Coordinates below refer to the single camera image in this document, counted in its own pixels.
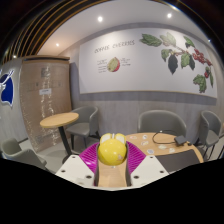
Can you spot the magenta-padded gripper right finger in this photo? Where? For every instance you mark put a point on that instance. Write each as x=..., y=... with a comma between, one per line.
x=148, y=168

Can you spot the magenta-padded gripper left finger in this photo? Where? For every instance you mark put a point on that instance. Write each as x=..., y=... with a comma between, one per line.
x=75, y=168

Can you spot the yellow computer mouse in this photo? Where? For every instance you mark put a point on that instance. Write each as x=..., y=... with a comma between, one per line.
x=112, y=151

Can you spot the black mouse pad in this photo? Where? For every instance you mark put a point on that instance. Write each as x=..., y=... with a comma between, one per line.
x=176, y=161

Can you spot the small white sticker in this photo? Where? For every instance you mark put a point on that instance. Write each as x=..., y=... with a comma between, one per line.
x=150, y=151
x=171, y=150
x=162, y=146
x=133, y=137
x=144, y=136
x=144, y=143

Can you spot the black power adapter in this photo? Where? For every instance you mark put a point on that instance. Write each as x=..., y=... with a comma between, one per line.
x=181, y=140

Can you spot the grey upholstered chair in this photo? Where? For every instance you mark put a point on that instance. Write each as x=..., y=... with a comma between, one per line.
x=161, y=121
x=20, y=155
x=85, y=120
x=210, y=126

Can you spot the round wooden side table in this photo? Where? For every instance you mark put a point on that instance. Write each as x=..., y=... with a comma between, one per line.
x=59, y=119

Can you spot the bubble-wrapped brown panel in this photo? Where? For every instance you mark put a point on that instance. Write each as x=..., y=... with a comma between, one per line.
x=43, y=100

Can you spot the ceiling spotlights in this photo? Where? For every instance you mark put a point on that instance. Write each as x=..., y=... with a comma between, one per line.
x=100, y=19

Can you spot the botanical wall print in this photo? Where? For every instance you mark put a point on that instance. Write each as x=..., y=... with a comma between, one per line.
x=143, y=66

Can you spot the blue wall logo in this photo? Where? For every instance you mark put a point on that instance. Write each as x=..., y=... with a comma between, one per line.
x=6, y=90

